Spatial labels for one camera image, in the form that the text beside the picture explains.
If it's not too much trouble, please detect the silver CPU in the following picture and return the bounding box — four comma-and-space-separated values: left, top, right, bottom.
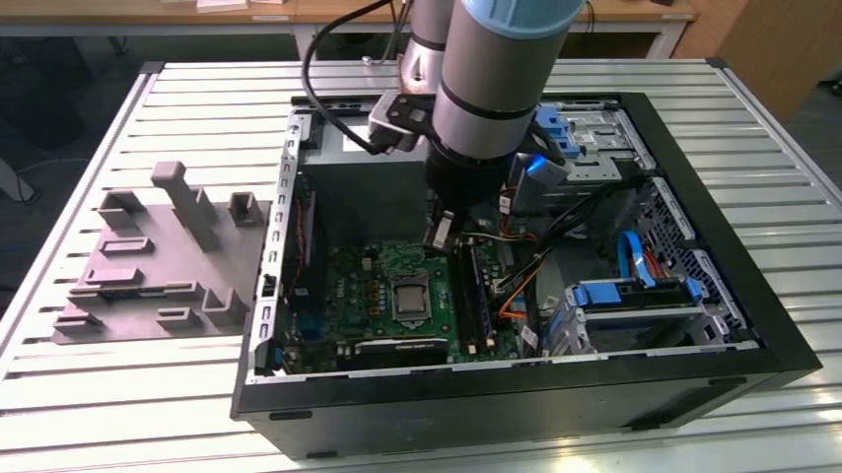
396, 288, 426, 315

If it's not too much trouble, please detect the grey power supply unit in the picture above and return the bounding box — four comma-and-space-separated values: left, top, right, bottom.
300, 115, 438, 245

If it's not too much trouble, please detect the blue plastic drive carrier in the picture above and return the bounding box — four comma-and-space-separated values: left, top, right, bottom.
532, 104, 581, 161

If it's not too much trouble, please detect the grey metal drive cage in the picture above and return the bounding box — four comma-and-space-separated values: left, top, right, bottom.
512, 104, 659, 216

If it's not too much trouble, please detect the black RAM slot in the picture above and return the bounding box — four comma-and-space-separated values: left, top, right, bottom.
454, 239, 480, 352
448, 248, 472, 352

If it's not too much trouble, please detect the RAM stick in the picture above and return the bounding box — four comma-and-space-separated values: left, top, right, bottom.
464, 237, 500, 349
94, 288, 169, 301

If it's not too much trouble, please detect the metal socket cover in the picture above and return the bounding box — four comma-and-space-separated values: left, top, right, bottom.
386, 272, 434, 330

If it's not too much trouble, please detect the green motherboard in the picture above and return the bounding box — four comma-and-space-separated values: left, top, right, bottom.
281, 239, 521, 372

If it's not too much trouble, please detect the hard disk in blue carrier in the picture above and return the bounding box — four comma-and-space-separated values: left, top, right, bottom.
569, 276, 705, 312

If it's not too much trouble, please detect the black graphics card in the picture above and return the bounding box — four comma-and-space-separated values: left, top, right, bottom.
334, 336, 452, 371

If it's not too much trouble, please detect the grey metal disk bay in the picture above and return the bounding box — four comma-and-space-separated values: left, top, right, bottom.
549, 276, 759, 357

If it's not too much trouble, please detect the black PC case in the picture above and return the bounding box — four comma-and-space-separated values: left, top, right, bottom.
228, 91, 824, 462

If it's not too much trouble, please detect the grey parts rack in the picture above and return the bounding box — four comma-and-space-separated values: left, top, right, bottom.
49, 161, 274, 344

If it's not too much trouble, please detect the small white box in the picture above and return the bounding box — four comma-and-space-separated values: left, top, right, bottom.
194, 0, 252, 14

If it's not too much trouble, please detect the brown wooden cabinet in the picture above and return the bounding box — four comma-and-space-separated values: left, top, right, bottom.
673, 0, 842, 124

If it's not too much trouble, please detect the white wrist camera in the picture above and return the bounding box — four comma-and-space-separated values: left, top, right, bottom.
514, 151, 570, 187

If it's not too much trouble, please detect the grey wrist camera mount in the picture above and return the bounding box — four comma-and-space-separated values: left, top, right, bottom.
365, 92, 436, 155

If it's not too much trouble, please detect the black cable bundle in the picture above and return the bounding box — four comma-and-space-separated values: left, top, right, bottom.
492, 175, 651, 293

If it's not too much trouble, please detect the orange wire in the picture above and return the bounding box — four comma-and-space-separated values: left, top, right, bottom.
496, 245, 550, 324

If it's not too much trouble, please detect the light blue flat cable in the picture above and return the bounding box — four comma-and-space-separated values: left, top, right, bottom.
615, 229, 660, 291

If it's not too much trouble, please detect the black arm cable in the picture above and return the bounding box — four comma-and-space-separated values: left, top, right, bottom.
300, 0, 396, 157

